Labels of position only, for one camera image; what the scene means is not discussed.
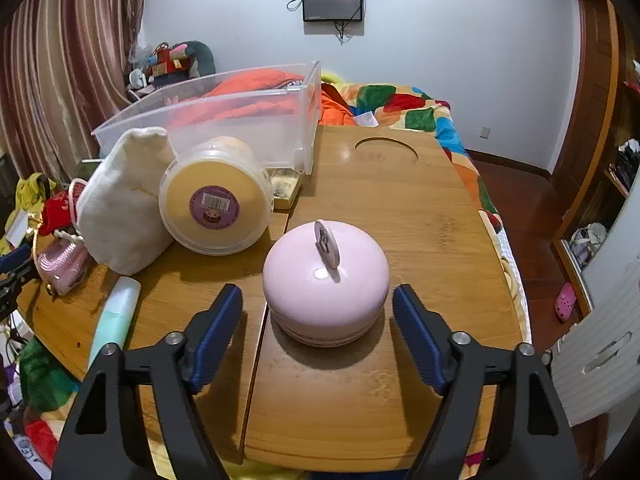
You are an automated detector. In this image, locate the pink striped curtain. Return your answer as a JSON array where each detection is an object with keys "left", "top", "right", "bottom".
[{"left": 0, "top": 0, "right": 146, "bottom": 186}]

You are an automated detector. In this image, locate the white cloth pouch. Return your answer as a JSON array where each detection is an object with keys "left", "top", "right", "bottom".
[{"left": 75, "top": 127, "right": 177, "bottom": 277}]

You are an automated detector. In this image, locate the red gift box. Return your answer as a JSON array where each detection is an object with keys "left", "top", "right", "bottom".
[{"left": 150, "top": 45, "right": 193, "bottom": 78}]

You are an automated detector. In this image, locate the pink knitted bag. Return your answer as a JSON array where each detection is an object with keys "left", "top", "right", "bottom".
[{"left": 37, "top": 237, "right": 91, "bottom": 295}]

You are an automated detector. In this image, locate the pink clog shoe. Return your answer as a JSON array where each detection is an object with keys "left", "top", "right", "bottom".
[{"left": 554, "top": 282, "right": 577, "bottom": 322}]

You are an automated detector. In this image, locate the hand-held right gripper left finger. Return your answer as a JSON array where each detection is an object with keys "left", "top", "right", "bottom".
[{"left": 52, "top": 284, "right": 244, "bottom": 480}]

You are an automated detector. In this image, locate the green cloth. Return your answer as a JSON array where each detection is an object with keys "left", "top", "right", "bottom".
[{"left": 17, "top": 337, "right": 81, "bottom": 411}]

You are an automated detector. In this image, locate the pink round lidded jar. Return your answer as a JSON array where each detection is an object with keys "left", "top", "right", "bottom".
[{"left": 262, "top": 220, "right": 390, "bottom": 348}]

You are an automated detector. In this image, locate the round plastic tub yellow lid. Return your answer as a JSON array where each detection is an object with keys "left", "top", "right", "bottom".
[{"left": 158, "top": 136, "right": 274, "bottom": 256}]

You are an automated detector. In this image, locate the orange puffer jacket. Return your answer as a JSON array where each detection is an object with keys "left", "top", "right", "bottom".
[{"left": 167, "top": 71, "right": 358, "bottom": 128}]

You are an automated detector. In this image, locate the mint green tube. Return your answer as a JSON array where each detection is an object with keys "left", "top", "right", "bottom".
[{"left": 89, "top": 277, "right": 142, "bottom": 376}]

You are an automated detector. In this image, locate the wooden desk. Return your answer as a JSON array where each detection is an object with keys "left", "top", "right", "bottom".
[{"left": 17, "top": 125, "right": 523, "bottom": 473}]

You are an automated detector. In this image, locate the yellow cloth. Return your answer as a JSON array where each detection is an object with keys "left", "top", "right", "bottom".
[{"left": 15, "top": 172, "right": 56, "bottom": 211}]

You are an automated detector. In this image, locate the clear plastic storage box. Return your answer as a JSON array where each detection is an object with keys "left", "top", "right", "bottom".
[{"left": 91, "top": 60, "right": 322, "bottom": 176}]

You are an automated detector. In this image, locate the grey plush cushion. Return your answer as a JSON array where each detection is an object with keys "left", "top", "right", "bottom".
[{"left": 172, "top": 40, "right": 217, "bottom": 77}]

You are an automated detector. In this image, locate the wooden wardrobe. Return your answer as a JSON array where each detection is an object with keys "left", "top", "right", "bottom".
[{"left": 550, "top": 0, "right": 640, "bottom": 311}]

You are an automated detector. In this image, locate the white wardrobe door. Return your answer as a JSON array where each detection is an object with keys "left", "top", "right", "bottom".
[{"left": 550, "top": 180, "right": 640, "bottom": 426}]

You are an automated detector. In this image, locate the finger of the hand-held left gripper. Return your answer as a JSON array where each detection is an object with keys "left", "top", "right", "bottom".
[{"left": 0, "top": 245, "right": 40, "bottom": 321}]

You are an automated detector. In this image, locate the small tan wooden block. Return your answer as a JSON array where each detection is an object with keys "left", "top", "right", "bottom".
[{"left": 270, "top": 169, "right": 303, "bottom": 210}]

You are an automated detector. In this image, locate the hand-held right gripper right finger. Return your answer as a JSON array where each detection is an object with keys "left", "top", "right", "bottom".
[{"left": 392, "top": 284, "right": 583, "bottom": 480}]

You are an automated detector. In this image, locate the small black wall monitor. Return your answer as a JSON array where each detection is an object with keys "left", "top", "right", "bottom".
[{"left": 302, "top": 0, "right": 364, "bottom": 23}]

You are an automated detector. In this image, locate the colourful patchwork blanket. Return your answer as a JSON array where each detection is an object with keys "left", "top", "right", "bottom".
[{"left": 320, "top": 72, "right": 531, "bottom": 341}]

